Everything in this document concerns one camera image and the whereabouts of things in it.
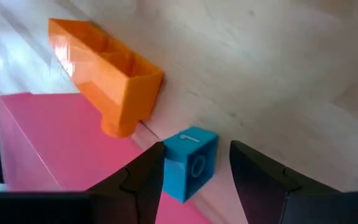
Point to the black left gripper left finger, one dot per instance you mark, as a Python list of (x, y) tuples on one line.
[(135, 186)]

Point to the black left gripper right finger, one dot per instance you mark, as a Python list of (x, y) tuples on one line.
[(266, 193)]

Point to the teal number block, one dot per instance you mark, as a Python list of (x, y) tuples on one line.
[(188, 161)]

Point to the large orange toy brick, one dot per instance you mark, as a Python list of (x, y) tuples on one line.
[(113, 81)]

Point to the pink translucent plastic bin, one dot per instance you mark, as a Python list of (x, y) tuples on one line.
[(57, 143)]

